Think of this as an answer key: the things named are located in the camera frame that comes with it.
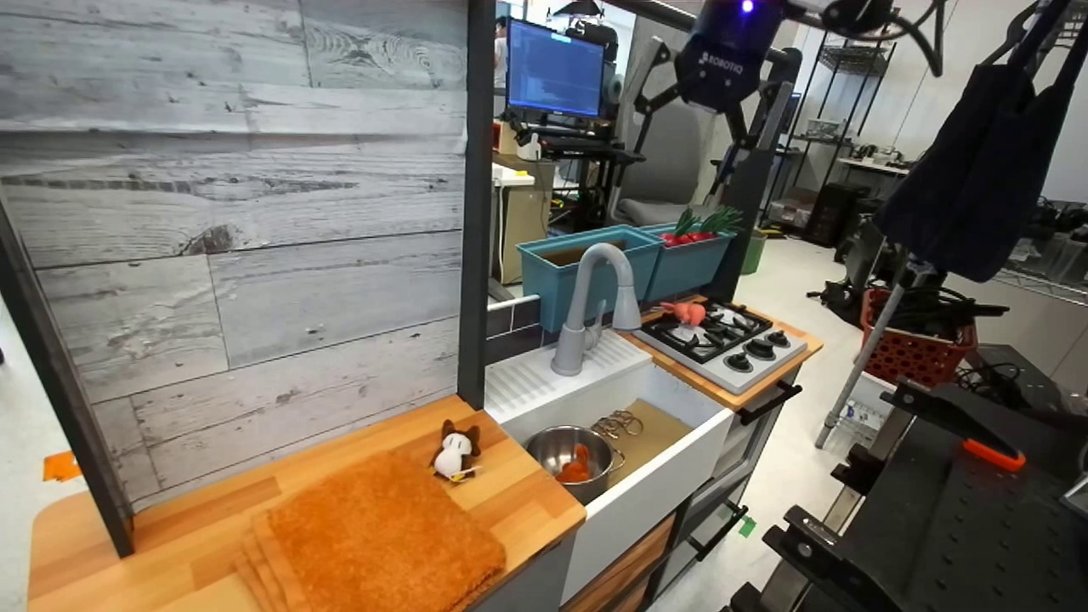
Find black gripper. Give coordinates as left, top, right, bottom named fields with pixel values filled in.
left=628, top=0, right=789, bottom=177

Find salmon pink plush toy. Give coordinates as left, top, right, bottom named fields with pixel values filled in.
left=658, top=296, right=709, bottom=333

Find orange plush toy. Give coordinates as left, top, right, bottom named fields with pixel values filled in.
left=556, top=442, right=605, bottom=487

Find brown white penguin plush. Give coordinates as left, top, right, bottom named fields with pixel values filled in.
left=429, top=418, right=485, bottom=487

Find orange terry towel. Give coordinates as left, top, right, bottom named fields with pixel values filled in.
left=230, top=446, right=509, bottom=612

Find red toy vegetable green leaves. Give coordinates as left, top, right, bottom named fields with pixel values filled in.
left=665, top=199, right=752, bottom=250

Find grey toy faucet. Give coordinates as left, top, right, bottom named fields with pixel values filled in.
left=551, top=240, right=642, bottom=382

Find grey toy gas stove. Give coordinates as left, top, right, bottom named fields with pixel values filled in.
left=633, top=300, right=810, bottom=396

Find white sink basin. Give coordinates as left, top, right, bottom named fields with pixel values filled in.
left=481, top=333, right=736, bottom=607

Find grey office chair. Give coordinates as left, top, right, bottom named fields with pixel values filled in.
left=617, top=100, right=709, bottom=232

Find computer monitor blue screen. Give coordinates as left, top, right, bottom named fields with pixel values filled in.
left=498, top=15, right=607, bottom=130

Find teal planter box with vegetables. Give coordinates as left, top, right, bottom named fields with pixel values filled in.
left=628, top=220, right=740, bottom=306

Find empty teal planter box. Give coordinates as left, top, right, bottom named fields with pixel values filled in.
left=515, top=225, right=662, bottom=340

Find black hanging bag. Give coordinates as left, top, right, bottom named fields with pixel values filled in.
left=879, top=0, right=1088, bottom=284

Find white tripod leg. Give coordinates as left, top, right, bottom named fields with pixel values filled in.
left=817, top=265, right=914, bottom=453

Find bunch of metal rings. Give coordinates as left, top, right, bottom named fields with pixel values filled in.
left=589, top=408, right=650, bottom=447

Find red plastic crate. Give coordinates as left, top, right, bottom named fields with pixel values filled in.
left=861, top=282, right=980, bottom=394

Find stainless steel pot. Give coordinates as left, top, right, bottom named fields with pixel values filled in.
left=524, top=425, right=625, bottom=506

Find grey wood backsplash panel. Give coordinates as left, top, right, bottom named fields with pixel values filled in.
left=0, top=0, right=473, bottom=506

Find orange floor tape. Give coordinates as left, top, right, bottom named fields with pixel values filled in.
left=45, top=447, right=84, bottom=483

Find black wire shelf rack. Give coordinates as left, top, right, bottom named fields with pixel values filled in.
left=778, top=28, right=910, bottom=232

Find black metal frame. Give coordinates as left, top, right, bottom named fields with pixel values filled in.
left=0, top=0, right=804, bottom=557

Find black drawer handle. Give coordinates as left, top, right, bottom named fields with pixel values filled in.
left=735, top=377, right=804, bottom=425
left=688, top=501, right=752, bottom=565

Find orange handled tool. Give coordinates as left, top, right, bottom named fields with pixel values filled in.
left=960, top=435, right=1029, bottom=477

